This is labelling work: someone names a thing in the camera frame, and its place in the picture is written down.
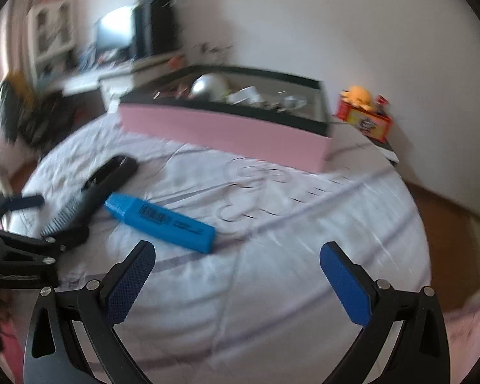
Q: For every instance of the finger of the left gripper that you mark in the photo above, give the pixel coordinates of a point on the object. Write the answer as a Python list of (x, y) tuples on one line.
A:
[(15, 248), (18, 202)]

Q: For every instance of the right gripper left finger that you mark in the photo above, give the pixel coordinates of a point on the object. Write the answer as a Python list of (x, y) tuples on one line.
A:
[(53, 353)]

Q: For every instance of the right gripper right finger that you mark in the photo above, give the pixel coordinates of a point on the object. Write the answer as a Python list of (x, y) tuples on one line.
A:
[(421, 353)]

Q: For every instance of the black hair brush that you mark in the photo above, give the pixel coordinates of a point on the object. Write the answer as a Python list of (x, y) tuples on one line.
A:
[(79, 210)]

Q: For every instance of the blue highlighter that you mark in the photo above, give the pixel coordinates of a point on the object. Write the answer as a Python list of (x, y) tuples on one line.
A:
[(161, 223)]

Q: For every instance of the white cloud figurine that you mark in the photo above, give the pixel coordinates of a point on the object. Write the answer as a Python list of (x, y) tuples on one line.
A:
[(211, 87)]

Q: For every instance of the pink bed cover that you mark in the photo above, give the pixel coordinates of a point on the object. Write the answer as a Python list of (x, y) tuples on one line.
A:
[(463, 331)]

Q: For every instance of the office chair with clothes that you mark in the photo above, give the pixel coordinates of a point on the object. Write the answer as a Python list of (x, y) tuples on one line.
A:
[(40, 121)]

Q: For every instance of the white desk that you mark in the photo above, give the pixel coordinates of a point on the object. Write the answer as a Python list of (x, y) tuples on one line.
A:
[(113, 82)]

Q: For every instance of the striped white quilt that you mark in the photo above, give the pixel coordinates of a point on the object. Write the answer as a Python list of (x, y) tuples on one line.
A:
[(258, 309)]

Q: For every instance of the white glass-door cabinet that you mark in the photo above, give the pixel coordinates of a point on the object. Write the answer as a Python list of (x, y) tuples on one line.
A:
[(51, 30)]

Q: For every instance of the black computer monitor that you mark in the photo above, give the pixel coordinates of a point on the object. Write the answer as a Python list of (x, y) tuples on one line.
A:
[(114, 31)]

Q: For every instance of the black computer tower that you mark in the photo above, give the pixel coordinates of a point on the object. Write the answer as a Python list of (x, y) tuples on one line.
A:
[(154, 28)]

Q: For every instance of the red toy crate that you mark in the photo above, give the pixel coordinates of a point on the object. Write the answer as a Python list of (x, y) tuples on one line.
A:
[(375, 127)]

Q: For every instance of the pink and green box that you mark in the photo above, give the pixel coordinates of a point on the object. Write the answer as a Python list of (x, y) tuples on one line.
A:
[(296, 138)]

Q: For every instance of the yellow octopus plush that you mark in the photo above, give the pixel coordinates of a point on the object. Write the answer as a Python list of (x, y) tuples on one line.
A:
[(358, 97)]

